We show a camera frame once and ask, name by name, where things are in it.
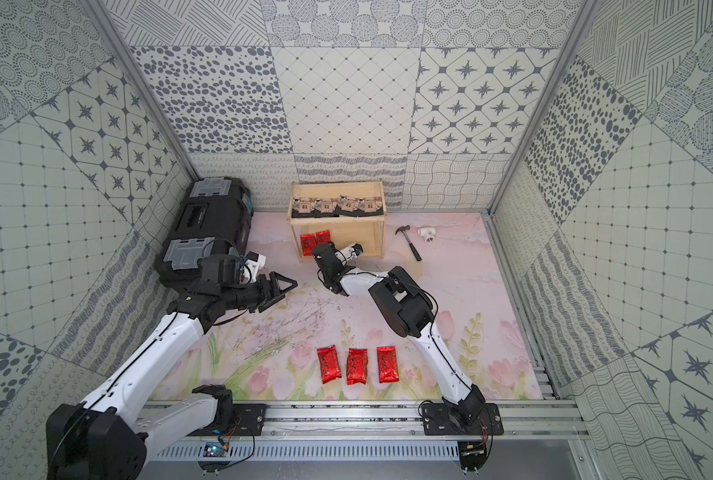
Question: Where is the red tea bag two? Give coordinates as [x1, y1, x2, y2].
[314, 230, 332, 245]

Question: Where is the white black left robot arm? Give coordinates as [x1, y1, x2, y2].
[46, 253, 298, 479]

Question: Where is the red tea bag four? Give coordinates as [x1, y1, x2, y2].
[346, 348, 368, 385]

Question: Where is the red tea bag three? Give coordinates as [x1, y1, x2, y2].
[318, 345, 342, 384]

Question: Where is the floral tea bag one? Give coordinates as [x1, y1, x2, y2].
[292, 197, 316, 218]

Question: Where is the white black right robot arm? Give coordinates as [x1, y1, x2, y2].
[312, 242, 486, 429]

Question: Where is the floral tea bag four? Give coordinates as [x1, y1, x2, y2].
[356, 197, 384, 216]

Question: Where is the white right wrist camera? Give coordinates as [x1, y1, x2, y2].
[338, 243, 363, 263]

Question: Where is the aluminium mounting rail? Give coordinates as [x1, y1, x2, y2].
[116, 386, 587, 445]

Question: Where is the floral tea bag two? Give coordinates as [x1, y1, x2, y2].
[312, 198, 340, 218]

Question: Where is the white pipe fitting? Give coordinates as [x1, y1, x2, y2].
[417, 226, 436, 243]

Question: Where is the red tea bag one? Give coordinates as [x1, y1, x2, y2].
[300, 234, 318, 256]

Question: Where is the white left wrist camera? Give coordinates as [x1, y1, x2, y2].
[244, 252, 266, 283]

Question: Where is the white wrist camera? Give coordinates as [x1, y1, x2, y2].
[338, 243, 363, 263]
[244, 252, 266, 283]

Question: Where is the black handled hammer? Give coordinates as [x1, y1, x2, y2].
[395, 225, 422, 262]

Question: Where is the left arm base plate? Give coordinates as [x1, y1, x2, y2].
[188, 403, 268, 437]

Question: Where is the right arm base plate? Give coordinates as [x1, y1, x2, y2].
[417, 400, 504, 436]

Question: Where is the floral tea bag three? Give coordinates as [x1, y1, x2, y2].
[336, 196, 361, 217]

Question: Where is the black plastic toolbox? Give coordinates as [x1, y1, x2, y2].
[154, 177, 254, 293]

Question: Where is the red tea bag five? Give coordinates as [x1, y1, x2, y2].
[376, 346, 399, 384]

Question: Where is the green circuit board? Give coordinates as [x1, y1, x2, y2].
[202, 442, 226, 458]

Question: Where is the light wooden shelf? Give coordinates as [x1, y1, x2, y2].
[288, 181, 387, 262]

